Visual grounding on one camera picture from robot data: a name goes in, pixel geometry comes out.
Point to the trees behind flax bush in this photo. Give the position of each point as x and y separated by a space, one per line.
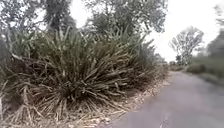
110 16

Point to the green bushes beside path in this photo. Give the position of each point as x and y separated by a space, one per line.
208 63

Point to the dry leaf litter verge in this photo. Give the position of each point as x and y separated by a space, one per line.
133 103

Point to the bare branched tree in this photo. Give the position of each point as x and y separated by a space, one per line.
186 41

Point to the large flax bush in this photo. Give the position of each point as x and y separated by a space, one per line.
76 70

